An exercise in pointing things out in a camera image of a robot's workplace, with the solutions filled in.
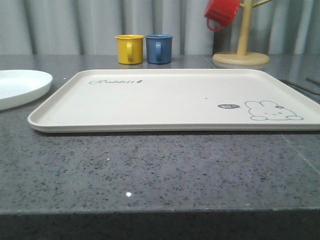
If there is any cream rabbit serving tray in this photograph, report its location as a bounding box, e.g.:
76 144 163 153
28 69 320 133

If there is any yellow enamel mug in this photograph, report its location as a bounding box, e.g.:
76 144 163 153
115 34 144 65

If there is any blue enamel mug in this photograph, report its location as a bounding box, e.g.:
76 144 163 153
145 34 173 64

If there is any silver metal fork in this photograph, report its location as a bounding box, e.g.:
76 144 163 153
279 79 320 96

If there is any wooden mug tree stand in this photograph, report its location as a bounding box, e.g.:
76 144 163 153
212 0 271 66

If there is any red enamel mug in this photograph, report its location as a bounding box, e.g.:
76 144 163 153
204 0 241 32

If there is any white round plate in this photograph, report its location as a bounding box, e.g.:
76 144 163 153
0 69 53 110

